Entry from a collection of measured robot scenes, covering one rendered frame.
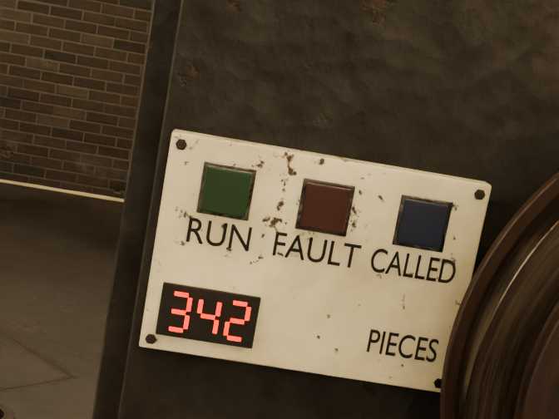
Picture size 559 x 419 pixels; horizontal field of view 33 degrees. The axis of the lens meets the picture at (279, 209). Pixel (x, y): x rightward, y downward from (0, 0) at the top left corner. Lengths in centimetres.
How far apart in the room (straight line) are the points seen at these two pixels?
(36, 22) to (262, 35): 612
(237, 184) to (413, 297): 17
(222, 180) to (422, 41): 20
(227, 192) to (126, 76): 603
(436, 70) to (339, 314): 21
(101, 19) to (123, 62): 33
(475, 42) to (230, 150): 21
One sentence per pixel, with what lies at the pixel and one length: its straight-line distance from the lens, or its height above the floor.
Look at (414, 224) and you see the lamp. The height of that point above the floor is 120.
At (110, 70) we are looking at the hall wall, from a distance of 679.
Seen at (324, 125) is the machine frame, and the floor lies 126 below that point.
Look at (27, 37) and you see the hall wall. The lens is 688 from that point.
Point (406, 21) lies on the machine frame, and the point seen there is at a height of 136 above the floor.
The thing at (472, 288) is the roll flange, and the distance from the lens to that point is 73.
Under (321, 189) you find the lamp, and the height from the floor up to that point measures 121.
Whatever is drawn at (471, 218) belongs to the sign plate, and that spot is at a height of 121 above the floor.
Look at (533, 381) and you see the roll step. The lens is 67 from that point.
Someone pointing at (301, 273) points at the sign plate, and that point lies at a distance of 78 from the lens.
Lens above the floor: 133
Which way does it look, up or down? 10 degrees down
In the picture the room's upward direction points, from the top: 10 degrees clockwise
